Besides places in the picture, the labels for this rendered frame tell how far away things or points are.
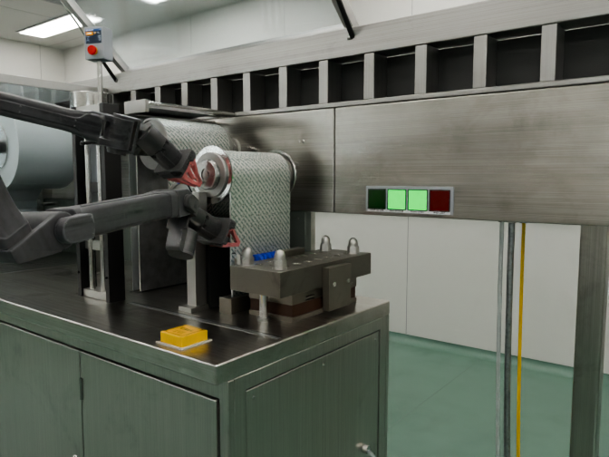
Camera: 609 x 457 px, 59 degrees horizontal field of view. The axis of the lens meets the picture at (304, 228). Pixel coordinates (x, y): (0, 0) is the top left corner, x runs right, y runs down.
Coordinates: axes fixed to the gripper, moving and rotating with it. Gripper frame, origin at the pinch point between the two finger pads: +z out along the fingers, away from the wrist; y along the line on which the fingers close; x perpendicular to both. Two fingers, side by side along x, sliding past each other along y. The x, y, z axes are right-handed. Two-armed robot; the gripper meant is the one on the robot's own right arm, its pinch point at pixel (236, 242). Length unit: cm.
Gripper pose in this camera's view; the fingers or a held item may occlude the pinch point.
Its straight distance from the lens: 139.3
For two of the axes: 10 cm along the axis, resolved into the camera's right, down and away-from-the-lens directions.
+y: 7.9, 0.7, -6.0
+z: 5.4, 3.8, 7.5
